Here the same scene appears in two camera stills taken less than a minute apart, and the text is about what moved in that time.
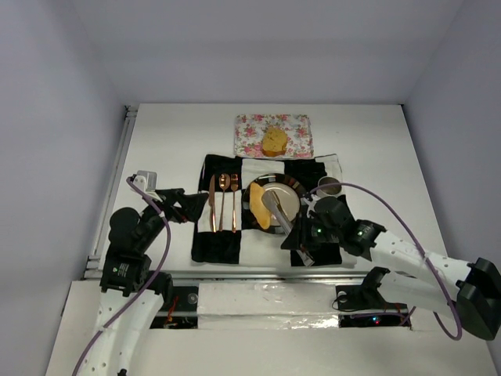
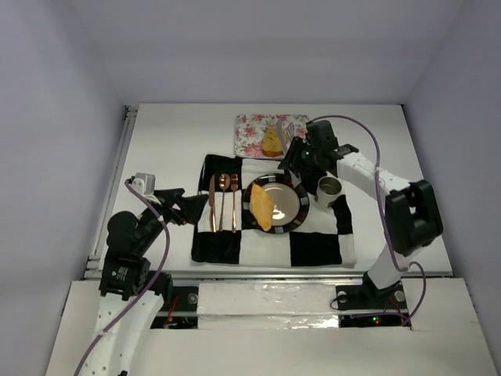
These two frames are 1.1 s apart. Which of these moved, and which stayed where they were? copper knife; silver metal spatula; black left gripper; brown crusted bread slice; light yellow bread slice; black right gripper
Moved: black right gripper; silver metal spatula
Stayed: black left gripper; light yellow bread slice; copper knife; brown crusted bread slice
